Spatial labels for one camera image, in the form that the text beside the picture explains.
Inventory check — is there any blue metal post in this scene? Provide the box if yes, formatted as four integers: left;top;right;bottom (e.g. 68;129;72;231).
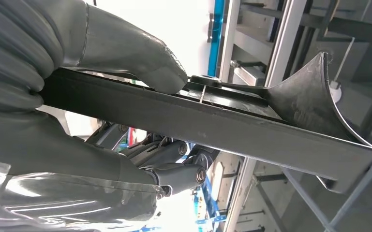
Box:
207;0;226;77

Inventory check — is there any blue metal cart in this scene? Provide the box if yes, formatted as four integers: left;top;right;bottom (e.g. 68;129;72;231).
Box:
131;174;229;232

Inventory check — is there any aluminium profile frame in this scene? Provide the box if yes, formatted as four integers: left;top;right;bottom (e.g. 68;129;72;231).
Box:
218;0;372;232

